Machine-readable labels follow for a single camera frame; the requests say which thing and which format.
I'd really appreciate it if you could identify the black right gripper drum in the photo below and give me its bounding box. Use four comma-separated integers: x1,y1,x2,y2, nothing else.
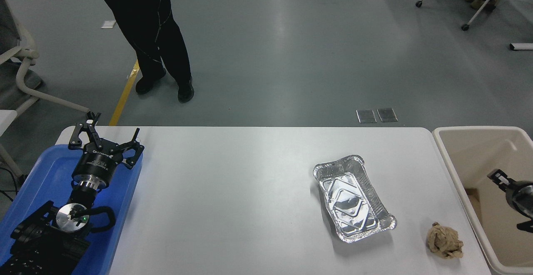
505,182,533,218

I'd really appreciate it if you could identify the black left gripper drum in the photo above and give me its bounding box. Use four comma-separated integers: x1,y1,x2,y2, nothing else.
72,140,125,184

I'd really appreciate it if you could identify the large pale plastic bin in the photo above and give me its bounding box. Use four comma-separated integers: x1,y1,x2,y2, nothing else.
432,126,533,275

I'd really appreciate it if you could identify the blue plastic tray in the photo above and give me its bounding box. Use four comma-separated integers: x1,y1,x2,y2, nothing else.
0,144,144,275

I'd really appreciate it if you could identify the crumpled tan paper ball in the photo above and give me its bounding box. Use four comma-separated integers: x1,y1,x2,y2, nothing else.
426,222,464,260

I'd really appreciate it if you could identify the grey white office chair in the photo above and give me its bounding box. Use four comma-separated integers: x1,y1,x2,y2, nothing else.
0,0,91,116

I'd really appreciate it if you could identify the metal floor plate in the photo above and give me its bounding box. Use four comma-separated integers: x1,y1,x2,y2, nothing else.
377,108,399,123
356,110,378,124

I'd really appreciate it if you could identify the silver foil tray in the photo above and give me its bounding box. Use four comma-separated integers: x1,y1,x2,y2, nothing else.
312,155,397,244

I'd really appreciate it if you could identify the white wheeled chair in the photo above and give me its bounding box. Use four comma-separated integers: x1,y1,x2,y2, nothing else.
415,0,523,32

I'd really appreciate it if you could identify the black floor cable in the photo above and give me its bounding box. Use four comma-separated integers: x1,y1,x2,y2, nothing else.
0,166,26,203

